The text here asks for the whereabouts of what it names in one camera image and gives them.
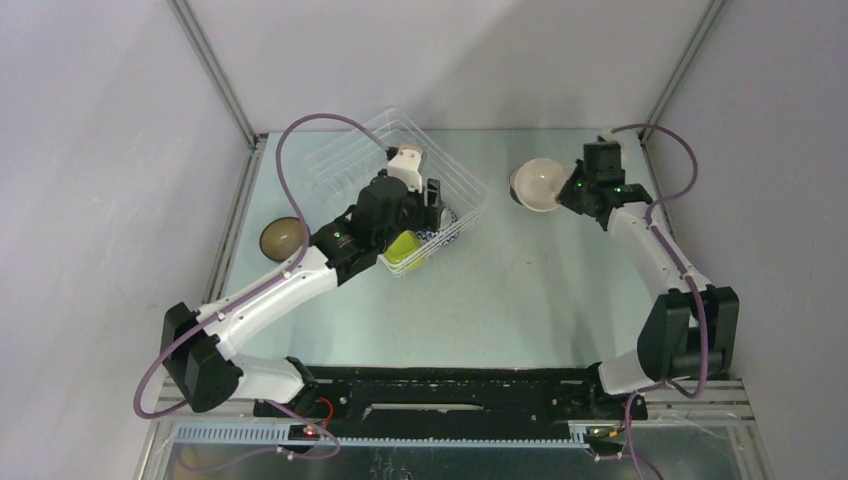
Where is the blue patterned bowl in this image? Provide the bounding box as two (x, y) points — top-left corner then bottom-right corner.
(414, 207), (458, 248)

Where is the orange bowl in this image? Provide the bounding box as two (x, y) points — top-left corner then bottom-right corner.
(513, 158), (570, 213)

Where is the dark bowl beige inside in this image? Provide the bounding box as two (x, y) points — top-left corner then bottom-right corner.
(259, 216), (309, 263)

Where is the teal blue bowl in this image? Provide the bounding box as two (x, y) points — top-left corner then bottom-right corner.
(508, 171), (522, 205)

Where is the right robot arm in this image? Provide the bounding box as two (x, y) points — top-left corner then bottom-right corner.
(557, 139), (740, 418)

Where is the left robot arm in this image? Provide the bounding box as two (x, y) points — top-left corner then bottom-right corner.
(160, 171), (444, 417)

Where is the green bowl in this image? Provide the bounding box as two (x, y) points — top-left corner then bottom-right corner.
(383, 231), (423, 276)

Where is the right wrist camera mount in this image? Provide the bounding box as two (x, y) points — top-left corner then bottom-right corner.
(597, 130), (620, 143)

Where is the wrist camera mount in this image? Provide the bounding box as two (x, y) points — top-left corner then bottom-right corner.
(386, 144), (424, 193)
(597, 130), (620, 143)

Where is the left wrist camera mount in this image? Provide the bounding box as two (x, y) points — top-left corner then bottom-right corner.
(386, 144), (424, 193)

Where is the white wire dish rack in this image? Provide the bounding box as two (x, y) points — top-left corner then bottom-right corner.
(305, 108), (486, 277)

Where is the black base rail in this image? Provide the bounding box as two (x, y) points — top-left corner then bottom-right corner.
(288, 366), (627, 439)

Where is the grey cable duct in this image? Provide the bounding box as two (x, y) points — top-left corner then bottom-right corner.
(171, 422), (601, 448)

